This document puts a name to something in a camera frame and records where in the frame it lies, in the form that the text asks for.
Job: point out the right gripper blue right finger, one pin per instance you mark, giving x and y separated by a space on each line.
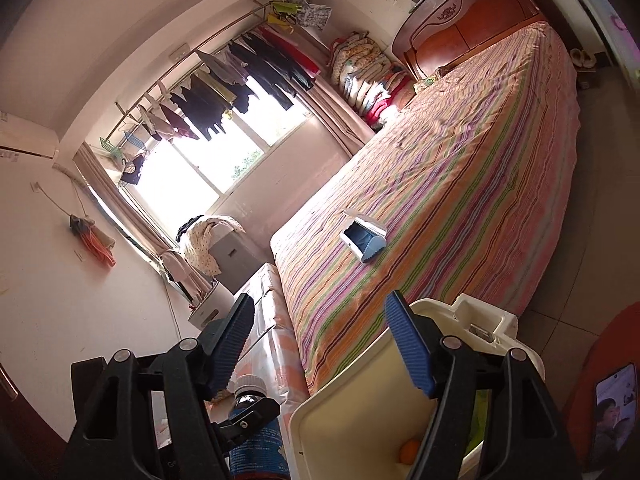
417 339

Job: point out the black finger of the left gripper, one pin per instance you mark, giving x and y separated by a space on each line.
237 429

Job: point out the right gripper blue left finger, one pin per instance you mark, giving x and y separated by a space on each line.
224 341

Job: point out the blue labelled plastic bottle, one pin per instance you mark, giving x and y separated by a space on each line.
262 454

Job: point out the white plastic trash bin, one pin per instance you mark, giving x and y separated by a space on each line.
355 426

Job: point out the white desktop organizer box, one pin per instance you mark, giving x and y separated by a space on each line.
216 304

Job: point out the grey cabinet with cloth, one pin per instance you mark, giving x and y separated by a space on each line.
220 249

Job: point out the white blue box on bed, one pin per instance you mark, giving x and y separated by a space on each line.
364 236

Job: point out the striped bed sheet mattress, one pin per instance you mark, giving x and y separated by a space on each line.
471 181

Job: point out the smartphone on stool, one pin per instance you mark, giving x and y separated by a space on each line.
614 415

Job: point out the pink curtain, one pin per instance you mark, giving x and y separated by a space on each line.
348 130

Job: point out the stack of folded quilts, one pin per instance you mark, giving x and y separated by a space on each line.
372 84

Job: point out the white air conditioner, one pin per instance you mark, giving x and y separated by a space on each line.
22 139

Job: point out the hanging dark clothes row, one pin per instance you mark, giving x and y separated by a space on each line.
218 111

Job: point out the wooden bed headboard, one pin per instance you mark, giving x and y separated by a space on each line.
441 34

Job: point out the orange cloth on wall hook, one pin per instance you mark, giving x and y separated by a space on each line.
95 241

